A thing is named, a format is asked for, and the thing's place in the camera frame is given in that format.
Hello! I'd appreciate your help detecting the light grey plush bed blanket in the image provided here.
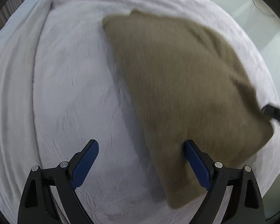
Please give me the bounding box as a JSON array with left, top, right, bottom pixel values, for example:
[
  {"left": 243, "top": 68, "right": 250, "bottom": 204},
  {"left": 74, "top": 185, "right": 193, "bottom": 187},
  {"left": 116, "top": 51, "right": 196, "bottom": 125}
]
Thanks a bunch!
[{"left": 33, "top": 0, "right": 280, "bottom": 223}]

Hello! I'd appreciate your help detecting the light grey bed sheet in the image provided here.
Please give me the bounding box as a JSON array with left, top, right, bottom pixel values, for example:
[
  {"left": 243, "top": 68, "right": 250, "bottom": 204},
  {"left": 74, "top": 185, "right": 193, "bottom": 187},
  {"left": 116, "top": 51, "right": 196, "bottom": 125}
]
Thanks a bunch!
[{"left": 0, "top": 0, "right": 52, "bottom": 223}]

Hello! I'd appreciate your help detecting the olive brown knit sweater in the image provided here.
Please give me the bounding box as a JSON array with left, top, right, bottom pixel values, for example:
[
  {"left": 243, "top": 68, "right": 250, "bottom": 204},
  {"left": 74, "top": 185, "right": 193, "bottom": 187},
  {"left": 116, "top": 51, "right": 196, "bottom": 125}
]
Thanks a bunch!
[{"left": 102, "top": 10, "right": 274, "bottom": 209}]

